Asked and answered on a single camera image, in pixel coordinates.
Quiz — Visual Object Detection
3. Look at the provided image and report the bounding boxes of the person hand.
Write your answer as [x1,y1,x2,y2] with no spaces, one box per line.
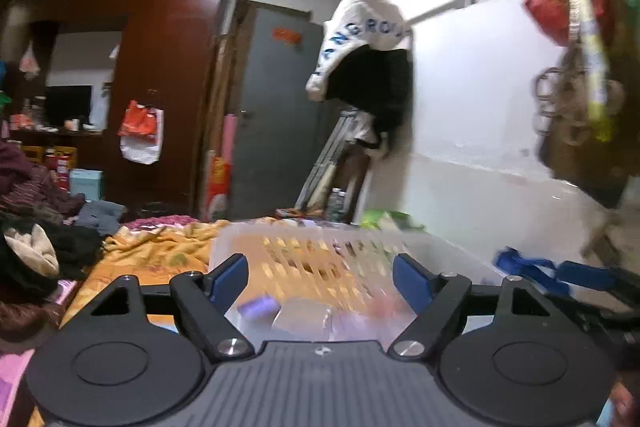
[608,377,640,427]

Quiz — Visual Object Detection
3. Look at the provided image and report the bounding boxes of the blue shopping bag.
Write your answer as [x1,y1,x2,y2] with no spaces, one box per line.
[492,247,615,297]

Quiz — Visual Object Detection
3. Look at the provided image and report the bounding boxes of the yellow blanket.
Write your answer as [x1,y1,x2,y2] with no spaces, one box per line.
[62,220,230,323]

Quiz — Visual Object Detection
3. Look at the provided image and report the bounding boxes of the white plastic basket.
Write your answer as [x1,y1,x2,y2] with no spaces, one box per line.
[209,221,502,347]

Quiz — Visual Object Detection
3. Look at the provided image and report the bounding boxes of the green white bag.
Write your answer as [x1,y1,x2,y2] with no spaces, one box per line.
[359,209,425,232]

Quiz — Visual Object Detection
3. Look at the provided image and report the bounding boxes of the metal crutches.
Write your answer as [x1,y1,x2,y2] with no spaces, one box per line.
[294,108,359,211]

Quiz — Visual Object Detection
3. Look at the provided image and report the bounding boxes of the teal box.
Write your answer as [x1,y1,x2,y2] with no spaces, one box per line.
[70,168,103,200]

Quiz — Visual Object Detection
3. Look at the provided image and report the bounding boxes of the orange white hanging bag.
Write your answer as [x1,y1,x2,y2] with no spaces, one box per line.
[118,100,164,166]

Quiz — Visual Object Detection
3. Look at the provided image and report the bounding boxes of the grey door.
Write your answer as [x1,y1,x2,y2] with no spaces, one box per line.
[228,3,326,220]

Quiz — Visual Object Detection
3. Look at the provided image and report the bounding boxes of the brown hanging bag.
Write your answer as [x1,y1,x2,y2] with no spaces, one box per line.
[532,0,639,209]

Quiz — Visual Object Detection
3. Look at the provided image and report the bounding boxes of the maroon clothes pile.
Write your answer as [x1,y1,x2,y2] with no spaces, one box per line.
[1,141,86,225]

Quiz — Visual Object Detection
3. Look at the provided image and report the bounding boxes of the black hanging garment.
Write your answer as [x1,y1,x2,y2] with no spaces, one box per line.
[326,46,413,150]

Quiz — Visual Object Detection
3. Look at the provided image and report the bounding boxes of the black television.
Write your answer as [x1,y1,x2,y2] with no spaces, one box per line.
[43,86,92,128]

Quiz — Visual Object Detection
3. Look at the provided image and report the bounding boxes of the white hanging tote bag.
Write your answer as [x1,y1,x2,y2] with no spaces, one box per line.
[306,0,410,102]

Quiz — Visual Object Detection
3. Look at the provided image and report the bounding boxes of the dark red wooden wardrobe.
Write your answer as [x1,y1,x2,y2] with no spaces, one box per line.
[4,0,229,213]

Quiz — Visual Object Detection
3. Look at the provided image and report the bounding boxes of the yellow strap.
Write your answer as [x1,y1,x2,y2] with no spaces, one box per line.
[541,0,616,143]

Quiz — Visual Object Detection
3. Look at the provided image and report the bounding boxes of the coiled rope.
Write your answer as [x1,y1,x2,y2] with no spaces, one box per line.
[529,56,626,148]

